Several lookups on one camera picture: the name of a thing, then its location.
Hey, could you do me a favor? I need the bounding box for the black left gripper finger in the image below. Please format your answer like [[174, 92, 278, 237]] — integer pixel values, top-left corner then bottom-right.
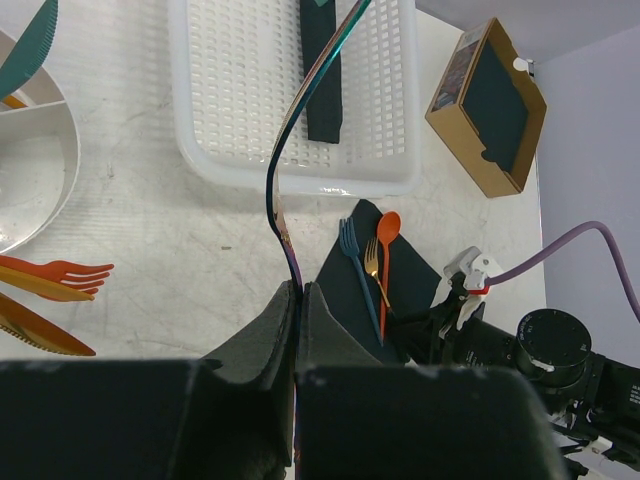
[[1, 282, 296, 479]]

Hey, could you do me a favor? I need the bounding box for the white utensil holder cup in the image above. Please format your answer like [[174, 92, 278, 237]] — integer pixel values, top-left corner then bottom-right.
[[1, 69, 80, 253]]

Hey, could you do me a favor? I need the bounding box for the orange plastic knife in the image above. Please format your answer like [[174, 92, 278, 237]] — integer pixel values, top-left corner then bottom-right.
[[1, 295, 96, 357]]

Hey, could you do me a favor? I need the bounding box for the gold fork green handle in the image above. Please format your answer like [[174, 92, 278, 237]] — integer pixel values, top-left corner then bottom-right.
[[364, 237, 393, 312]]

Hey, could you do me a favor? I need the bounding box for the teal plastic utensil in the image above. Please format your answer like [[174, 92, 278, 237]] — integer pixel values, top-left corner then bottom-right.
[[1, 0, 59, 101]]

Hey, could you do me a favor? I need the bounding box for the brown cardboard napkin box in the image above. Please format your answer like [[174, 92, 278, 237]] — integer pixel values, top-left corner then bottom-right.
[[425, 18, 547, 198]]

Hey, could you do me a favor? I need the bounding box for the dark rolled napkin bundle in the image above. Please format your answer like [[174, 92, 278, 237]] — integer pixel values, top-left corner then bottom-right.
[[298, 0, 344, 145]]

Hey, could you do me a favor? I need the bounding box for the white perforated plastic basket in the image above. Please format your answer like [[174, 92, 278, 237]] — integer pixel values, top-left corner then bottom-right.
[[168, 1, 422, 198]]

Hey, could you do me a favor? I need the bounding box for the orange plastic spoon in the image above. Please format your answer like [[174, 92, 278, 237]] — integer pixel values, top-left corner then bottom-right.
[[377, 211, 401, 339]]

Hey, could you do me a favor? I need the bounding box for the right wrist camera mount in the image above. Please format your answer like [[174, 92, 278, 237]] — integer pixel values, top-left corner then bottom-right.
[[443, 246, 504, 330]]

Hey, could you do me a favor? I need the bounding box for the iridescent rainbow fork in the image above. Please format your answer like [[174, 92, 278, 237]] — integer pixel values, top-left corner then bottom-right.
[[265, 0, 374, 301]]

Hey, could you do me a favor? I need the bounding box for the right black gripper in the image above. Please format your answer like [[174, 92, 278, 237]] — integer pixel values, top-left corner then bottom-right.
[[294, 283, 639, 479]]

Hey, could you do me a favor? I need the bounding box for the blue plastic fork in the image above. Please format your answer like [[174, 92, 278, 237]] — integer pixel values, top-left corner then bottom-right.
[[339, 217, 384, 346]]

